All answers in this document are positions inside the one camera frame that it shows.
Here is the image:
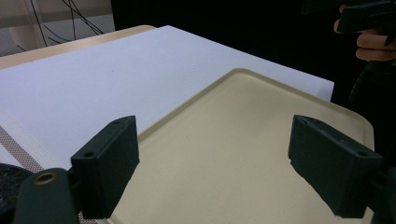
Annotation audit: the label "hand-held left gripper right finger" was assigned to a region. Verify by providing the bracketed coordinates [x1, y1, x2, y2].
[288, 114, 384, 219]

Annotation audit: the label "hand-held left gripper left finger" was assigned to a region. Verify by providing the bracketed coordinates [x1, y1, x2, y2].
[70, 115, 141, 219]

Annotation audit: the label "white table mat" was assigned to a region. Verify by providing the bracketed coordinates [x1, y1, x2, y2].
[0, 24, 335, 171]

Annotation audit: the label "white cloth with brown stripe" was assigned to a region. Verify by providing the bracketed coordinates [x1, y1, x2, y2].
[0, 109, 108, 224]

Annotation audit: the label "dark speckled round object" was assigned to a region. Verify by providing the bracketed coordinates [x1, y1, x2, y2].
[0, 162, 34, 217]

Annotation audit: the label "beige plastic tray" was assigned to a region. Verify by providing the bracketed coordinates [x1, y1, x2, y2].
[106, 68, 375, 224]

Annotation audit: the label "black cables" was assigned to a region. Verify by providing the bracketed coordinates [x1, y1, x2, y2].
[29, 0, 106, 48]

